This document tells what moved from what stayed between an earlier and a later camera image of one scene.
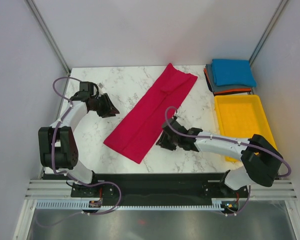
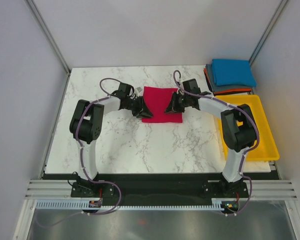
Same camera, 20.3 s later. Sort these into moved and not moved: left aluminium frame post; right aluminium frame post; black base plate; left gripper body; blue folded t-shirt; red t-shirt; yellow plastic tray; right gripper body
Moved: right gripper body; red t-shirt; left gripper body
Not moved: right aluminium frame post; yellow plastic tray; left aluminium frame post; black base plate; blue folded t-shirt
